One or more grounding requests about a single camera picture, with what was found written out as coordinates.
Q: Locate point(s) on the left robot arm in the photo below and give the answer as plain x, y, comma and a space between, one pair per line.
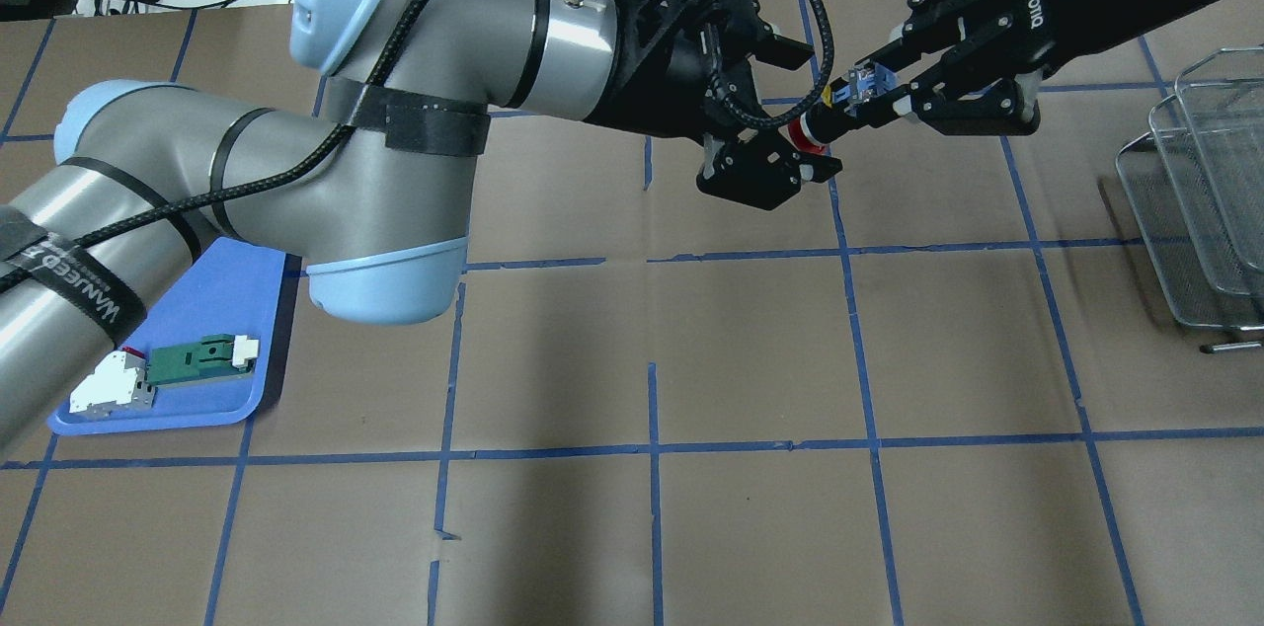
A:
375, 192

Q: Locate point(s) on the wire mesh shelf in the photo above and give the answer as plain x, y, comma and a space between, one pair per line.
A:
1193, 182

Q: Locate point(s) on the green terminal block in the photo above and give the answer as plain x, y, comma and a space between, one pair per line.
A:
215, 357

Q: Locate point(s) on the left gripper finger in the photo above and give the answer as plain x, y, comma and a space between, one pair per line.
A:
761, 172
771, 48

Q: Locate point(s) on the red emergency stop button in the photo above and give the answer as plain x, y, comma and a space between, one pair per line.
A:
867, 96

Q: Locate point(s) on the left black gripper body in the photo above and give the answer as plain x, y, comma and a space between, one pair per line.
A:
660, 96

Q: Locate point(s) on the white circuit breaker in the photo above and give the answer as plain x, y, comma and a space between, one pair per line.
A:
118, 383

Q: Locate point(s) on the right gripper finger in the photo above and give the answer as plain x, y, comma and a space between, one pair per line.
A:
934, 25
967, 93

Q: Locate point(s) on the blue plastic tray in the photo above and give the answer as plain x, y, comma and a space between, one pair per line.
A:
234, 288

